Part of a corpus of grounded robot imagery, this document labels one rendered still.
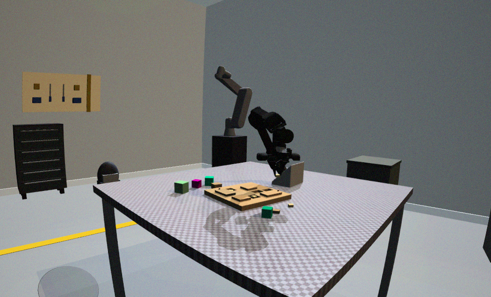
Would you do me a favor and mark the small magenta block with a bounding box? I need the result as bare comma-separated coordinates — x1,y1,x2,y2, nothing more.
192,179,201,189

